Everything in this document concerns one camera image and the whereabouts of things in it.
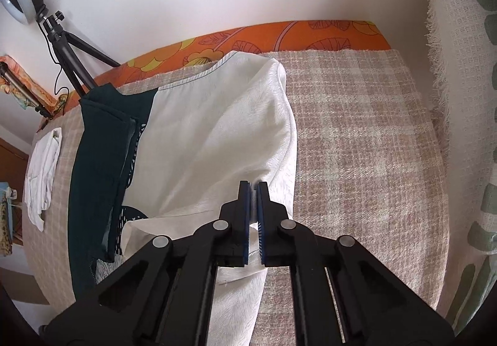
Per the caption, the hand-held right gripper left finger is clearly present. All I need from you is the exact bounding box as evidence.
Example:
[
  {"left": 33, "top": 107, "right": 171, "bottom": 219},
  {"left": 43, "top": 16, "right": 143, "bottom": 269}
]
[{"left": 41, "top": 180, "right": 252, "bottom": 346}]

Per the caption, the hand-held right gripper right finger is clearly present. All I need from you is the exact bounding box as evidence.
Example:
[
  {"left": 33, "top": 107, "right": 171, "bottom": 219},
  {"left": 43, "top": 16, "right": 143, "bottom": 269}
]
[{"left": 256, "top": 182, "right": 456, "bottom": 346}]

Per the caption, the white and dark green garment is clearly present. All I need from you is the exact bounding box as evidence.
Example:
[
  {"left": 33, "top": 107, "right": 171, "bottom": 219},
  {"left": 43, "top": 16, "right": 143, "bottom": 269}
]
[{"left": 68, "top": 50, "right": 299, "bottom": 346}]

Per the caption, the beige checked woven blanket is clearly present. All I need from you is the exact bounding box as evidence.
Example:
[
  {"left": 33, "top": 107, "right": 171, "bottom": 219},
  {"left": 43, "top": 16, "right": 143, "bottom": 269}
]
[{"left": 24, "top": 48, "right": 451, "bottom": 346}]

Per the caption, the orange floral bed sheet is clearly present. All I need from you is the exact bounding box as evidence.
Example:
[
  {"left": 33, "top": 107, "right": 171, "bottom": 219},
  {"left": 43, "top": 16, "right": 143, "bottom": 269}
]
[{"left": 58, "top": 20, "right": 392, "bottom": 114}]

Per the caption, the white crumpled cloth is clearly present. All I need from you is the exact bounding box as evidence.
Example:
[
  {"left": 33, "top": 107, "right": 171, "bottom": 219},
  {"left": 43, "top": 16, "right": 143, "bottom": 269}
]
[{"left": 23, "top": 127, "right": 63, "bottom": 232}]

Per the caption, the cream leaf patterned fringed cloth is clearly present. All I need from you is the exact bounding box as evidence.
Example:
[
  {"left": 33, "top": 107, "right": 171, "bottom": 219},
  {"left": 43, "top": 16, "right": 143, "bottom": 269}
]
[{"left": 426, "top": 0, "right": 497, "bottom": 335}]

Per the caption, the wooden cabinet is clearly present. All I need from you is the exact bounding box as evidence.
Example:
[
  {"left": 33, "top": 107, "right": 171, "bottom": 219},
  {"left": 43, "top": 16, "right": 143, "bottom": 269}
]
[{"left": 0, "top": 138, "right": 30, "bottom": 244}]

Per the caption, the black tripod stand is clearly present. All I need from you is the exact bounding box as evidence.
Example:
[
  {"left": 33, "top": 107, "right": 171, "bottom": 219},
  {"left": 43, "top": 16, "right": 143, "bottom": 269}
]
[{"left": 16, "top": 0, "right": 122, "bottom": 98}]

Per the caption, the orange patterned cloth on rack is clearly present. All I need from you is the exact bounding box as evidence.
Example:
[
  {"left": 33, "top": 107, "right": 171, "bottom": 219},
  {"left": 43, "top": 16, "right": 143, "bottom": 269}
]
[{"left": 0, "top": 55, "right": 59, "bottom": 117}]

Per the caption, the black cable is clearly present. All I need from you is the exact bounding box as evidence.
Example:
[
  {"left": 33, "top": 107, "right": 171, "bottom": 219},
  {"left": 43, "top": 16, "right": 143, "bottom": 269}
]
[{"left": 47, "top": 30, "right": 71, "bottom": 96}]

